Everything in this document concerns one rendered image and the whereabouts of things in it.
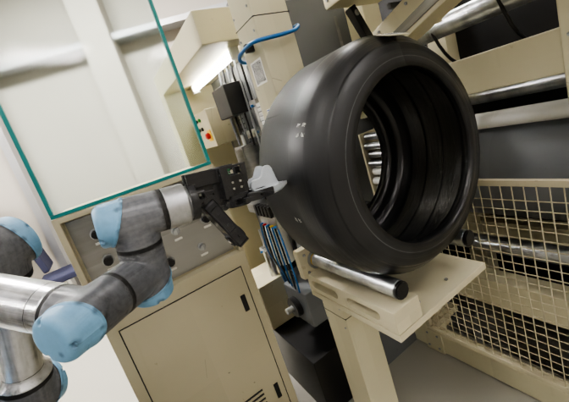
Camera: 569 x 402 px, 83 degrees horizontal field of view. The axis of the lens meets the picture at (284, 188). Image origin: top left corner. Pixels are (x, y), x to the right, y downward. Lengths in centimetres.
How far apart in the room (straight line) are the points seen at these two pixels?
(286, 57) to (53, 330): 88
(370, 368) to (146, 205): 109
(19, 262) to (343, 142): 73
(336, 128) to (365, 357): 96
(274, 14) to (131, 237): 78
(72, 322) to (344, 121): 53
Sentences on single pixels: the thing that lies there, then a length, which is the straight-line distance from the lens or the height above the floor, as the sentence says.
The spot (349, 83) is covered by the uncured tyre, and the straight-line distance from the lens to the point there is 67.
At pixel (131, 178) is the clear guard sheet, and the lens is 125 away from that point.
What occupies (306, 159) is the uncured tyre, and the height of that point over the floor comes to 126.
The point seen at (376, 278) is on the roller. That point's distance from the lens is 85.
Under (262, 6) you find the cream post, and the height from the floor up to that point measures 168.
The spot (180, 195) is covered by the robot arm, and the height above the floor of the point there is 128.
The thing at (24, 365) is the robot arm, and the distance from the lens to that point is 105.
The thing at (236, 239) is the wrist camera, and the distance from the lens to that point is 64.
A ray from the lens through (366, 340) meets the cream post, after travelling 135.
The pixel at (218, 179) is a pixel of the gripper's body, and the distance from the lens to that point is 62.
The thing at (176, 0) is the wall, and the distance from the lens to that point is 437.
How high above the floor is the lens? 135
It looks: 12 degrees down
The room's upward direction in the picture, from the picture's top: 18 degrees counter-clockwise
